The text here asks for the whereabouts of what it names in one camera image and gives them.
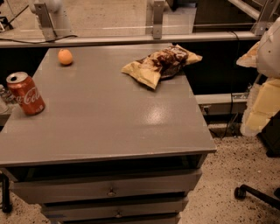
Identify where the top drawer knob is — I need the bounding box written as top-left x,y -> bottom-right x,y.
107,188 -> 116,197

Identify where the black cable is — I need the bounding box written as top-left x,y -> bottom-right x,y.
0,34 -> 79,45

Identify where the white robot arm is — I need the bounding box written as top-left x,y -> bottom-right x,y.
236,17 -> 280,137

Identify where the brown chip bag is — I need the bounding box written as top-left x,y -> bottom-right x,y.
121,45 -> 202,89

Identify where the red Coca-Cola can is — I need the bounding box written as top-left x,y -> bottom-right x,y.
6,72 -> 46,116

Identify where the grey drawer cabinet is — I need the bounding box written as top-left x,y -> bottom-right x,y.
0,45 -> 215,224

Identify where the orange fruit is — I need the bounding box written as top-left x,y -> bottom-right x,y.
58,49 -> 73,66

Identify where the black office chair base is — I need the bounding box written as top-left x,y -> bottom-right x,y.
234,185 -> 280,210

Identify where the drawer knob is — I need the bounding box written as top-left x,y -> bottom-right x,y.
115,212 -> 123,219
107,188 -> 116,197

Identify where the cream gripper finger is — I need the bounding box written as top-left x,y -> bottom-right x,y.
236,42 -> 260,68

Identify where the metal railing frame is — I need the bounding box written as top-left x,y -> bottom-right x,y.
1,0 -> 279,47

